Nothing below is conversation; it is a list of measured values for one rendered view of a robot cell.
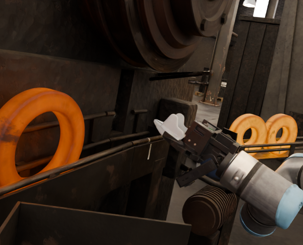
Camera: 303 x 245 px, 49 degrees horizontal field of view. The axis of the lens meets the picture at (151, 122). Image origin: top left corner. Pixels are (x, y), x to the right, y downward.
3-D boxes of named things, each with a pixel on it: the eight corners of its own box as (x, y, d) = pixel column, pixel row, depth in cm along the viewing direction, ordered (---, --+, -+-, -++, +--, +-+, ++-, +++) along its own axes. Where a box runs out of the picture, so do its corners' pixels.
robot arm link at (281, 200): (280, 237, 72) (295, 225, 63) (230, 201, 77) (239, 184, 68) (301, 205, 76) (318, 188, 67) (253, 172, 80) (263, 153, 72)
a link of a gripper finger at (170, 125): (163, 104, 83) (193, 124, 79) (152, 124, 84) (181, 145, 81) (157, 104, 80) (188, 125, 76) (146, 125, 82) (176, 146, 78)
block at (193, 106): (143, 169, 107) (158, 96, 103) (155, 165, 114) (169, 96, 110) (173, 181, 102) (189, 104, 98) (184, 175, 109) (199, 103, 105)
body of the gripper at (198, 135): (202, 117, 82) (245, 145, 77) (186, 146, 85) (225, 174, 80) (190, 118, 75) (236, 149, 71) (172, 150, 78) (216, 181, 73)
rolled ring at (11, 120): (12, 226, 52) (-2, 218, 54) (90, 164, 66) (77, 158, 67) (-19, 123, 43) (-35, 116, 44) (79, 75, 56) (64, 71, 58)
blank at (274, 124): (264, 113, 124) (270, 115, 121) (294, 113, 131) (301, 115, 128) (257, 153, 128) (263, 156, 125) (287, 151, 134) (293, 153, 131)
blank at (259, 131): (230, 113, 117) (236, 115, 114) (263, 113, 124) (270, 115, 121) (223, 155, 121) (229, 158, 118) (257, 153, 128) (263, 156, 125)
